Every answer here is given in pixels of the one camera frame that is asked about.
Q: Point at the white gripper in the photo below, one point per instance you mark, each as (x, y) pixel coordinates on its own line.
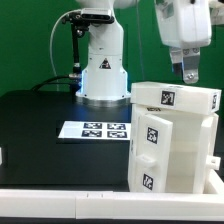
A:
(184, 24)

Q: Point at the white cabinet top block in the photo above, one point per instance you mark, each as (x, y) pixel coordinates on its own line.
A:
(183, 98)

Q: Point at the white cabinet body box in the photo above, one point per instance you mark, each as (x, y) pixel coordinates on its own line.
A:
(183, 148)

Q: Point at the white door panel with knob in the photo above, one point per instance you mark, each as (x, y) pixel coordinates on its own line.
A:
(152, 154)

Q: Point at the white door panel with pegs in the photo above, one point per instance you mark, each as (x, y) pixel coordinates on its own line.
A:
(205, 161)

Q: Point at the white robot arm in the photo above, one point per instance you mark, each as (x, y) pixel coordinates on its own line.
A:
(104, 79)

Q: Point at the white marker base sheet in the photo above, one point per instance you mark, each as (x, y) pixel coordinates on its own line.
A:
(95, 130)

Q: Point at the white part at left edge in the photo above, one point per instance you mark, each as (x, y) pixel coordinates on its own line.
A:
(0, 156)

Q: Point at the white L-shaped fence frame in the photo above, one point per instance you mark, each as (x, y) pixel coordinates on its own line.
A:
(208, 206)

